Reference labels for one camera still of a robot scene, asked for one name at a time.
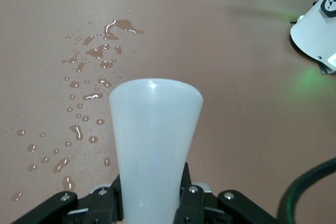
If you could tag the translucent sauce bottle orange cap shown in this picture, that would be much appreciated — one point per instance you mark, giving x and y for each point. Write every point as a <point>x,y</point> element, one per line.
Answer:
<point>155,142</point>

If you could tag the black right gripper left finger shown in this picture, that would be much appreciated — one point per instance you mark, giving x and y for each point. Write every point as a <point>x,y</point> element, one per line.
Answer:
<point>86,208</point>

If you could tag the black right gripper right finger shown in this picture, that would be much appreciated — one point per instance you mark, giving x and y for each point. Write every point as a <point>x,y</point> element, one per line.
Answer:
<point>199,208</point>

